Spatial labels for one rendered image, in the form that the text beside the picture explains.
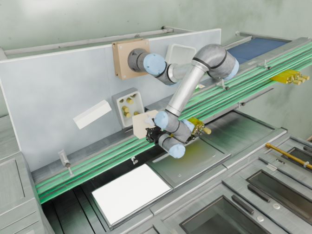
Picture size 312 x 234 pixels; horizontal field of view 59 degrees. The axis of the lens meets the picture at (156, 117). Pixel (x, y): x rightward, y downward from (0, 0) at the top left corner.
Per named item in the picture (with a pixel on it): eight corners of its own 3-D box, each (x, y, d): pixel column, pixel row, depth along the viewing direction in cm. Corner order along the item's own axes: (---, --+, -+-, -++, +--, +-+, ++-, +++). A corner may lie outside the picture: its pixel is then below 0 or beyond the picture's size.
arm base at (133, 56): (126, 49, 171) (133, 50, 163) (147, 47, 178) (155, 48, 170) (128, 73, 176) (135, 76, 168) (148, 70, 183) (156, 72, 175)
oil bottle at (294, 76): (272, 76, 249) (301, 84, 227) (272, 70, 246) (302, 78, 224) (276, 74, 251) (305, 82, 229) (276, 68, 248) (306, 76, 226)
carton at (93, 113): (72, 118, 178) (75, 122, 173) (104, 99, 185) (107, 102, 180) (77, 126, 181) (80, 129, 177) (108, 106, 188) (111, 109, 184)
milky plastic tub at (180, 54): (184, 68, 212) (191, 71, 206) (160, 65, 200) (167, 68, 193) (190, 46, 207) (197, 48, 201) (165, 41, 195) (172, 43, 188)
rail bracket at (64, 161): (61, 163, 181) (70, 181, 163) (51, 142, 173) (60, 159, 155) (68, 159, 183) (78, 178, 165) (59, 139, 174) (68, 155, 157)
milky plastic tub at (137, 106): (119, 123, 197) (124, 128, 190) (111, 95, 186) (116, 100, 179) (140, 114, 204) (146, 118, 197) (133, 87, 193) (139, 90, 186)
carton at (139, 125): (132, 116, 164) (138, 120, 158) (155, 109, 171) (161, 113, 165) (133, 133, 169) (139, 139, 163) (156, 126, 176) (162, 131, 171)
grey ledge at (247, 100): (184, 126, 227) (192, 132, 218) (182, 117, 223) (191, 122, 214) (264, 85, 263) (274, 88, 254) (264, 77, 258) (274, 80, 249)
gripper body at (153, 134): (144, 127, 155) (155, 136, 146) (157, 123, 159) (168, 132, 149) (145, 139, 158) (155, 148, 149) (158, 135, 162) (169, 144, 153)
